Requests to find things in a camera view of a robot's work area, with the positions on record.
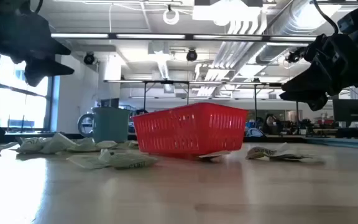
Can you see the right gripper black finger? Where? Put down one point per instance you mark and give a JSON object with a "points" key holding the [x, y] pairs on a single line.
{"points": [[309, 81], [312, 99]]}

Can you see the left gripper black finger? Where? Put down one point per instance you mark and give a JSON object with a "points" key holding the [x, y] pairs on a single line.
{"points": [[45, 69], [47, 47]]}

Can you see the black computer monitor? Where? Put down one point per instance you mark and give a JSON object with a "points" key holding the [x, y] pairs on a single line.
{"points": [[351, 112]]}

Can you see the black round ceiling spotlight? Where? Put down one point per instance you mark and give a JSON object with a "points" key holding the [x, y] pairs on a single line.
{"points": [[191, 55], [89, 58]]}

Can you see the black rig beam with lights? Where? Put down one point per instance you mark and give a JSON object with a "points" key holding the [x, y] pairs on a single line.
{"points": [[112, 36]]}

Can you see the white and blue bag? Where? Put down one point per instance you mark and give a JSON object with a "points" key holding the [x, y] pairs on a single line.
{"points": [[255, 132]]}

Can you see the teal enamel mug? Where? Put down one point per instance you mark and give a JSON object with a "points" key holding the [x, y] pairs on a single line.
{"points": [[110, 124]]}

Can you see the red plastic slotted basket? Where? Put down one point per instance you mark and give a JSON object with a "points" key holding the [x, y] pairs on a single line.
{"points": [[191, 133]]}

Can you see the black rig-mounted camera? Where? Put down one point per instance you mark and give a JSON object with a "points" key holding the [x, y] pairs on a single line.
{"points": [[294, 56]]}

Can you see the silver ventilation duct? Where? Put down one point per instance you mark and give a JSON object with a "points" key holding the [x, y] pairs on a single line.
{"points": [[278, 28]]}

